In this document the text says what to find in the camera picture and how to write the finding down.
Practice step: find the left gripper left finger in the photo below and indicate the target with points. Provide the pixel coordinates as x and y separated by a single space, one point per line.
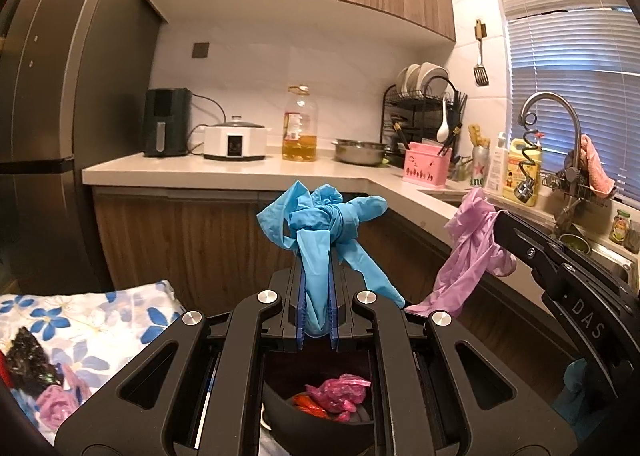
196 389

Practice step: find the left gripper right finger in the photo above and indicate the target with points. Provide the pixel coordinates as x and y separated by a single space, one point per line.
436 390

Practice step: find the orange red plastic bag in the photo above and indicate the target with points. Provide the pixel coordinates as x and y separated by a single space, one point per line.
306 404

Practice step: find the lilac rubber glove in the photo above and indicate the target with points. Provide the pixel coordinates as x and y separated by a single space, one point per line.
475 252

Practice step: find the black plastic bag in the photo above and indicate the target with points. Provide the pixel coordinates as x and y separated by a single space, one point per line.
29 366

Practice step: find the blue rubber glove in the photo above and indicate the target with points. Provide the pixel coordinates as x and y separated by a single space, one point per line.
311 223

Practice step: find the steel kitchen sink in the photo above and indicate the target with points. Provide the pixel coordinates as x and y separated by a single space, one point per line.
615 258

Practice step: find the black round trash bin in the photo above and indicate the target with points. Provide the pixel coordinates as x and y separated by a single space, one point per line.
298 421

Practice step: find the chrome kitchen faucet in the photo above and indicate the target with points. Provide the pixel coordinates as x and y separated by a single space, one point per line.
570 176

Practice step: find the small green jar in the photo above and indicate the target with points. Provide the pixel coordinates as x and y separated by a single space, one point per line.
620 225

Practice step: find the floral blue white tablecloth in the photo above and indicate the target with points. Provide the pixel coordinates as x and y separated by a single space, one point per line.
87 337

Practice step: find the pink dish cloth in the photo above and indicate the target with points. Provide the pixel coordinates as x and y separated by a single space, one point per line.
599 182

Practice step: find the light pink plastic bag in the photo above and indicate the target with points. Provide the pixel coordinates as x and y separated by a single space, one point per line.
56 404

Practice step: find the wooden lower cabinets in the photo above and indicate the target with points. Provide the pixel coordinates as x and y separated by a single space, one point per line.
209 245

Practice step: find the white soap bottle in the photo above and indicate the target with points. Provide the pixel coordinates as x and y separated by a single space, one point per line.
497 166

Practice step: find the pink utensil basket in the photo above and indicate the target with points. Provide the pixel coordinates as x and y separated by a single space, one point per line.
425 165

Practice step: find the white ceramic spoon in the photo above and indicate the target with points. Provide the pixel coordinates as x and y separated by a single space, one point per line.
443 130

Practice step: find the black dish rack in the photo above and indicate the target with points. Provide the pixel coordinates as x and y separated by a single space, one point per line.
412 110

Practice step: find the white electric cooker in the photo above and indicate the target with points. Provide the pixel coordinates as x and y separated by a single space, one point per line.
235 140

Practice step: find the black air fryer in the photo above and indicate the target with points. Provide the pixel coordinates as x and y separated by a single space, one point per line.
165 122

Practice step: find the window blinds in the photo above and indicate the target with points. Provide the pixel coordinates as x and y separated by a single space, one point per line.
588 52

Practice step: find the stainless steel bowl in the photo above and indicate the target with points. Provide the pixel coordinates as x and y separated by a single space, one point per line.
366 154

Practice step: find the cooking oil bottle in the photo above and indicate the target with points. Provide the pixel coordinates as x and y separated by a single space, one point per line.
300 125

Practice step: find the hanging metal spatula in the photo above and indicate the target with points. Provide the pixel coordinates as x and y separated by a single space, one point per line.
479 70

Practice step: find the dark grey refrigerator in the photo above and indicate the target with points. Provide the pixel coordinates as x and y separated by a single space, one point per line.
74 74

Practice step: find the brown wall socket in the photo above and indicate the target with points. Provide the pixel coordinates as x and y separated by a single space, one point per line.
200 50

